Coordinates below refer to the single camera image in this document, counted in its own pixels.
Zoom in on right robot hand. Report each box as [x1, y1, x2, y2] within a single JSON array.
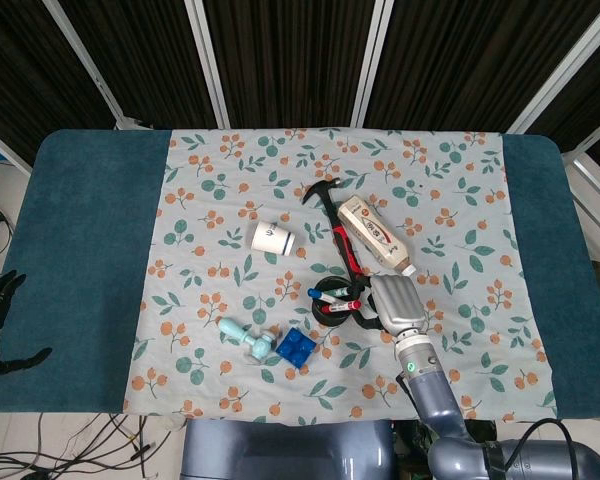
[[350, 273, 428, 338]]

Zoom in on red whiteboard marker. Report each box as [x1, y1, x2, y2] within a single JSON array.
[[321, 299, 363, 314]]

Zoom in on black cup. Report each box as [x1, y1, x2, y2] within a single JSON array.
[[312, 275, 357, 328]]

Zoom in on blue whiteboard marker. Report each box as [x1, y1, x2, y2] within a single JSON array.
[[307, 287, 342, 307]]

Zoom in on beige drink bottle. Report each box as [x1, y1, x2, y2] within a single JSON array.
[[336, 195, 417, 277]]

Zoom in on floral printed cloth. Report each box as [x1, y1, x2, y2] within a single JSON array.
[[122, 127, 559, 424]]

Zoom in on black red claw hammer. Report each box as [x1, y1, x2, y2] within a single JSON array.
[[301, 178, 370, 294]]

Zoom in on teal table cover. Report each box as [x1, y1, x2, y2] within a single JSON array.
[[0, 128, 598, 419]]

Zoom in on blue building block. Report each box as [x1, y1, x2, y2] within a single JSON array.
[[275, 326, 317, 371]]

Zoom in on white paper cup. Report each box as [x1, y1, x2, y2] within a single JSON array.
[[251, 220, 297, 256]]

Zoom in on light blue toy faucet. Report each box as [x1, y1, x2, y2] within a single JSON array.
[[217, 317, 279, 362]]

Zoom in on blue grey robot torso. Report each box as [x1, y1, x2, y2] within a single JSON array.
[[179, 418, 395, 480]]

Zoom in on black floor cables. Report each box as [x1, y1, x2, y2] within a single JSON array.
[[0, 412, 173, 480]]

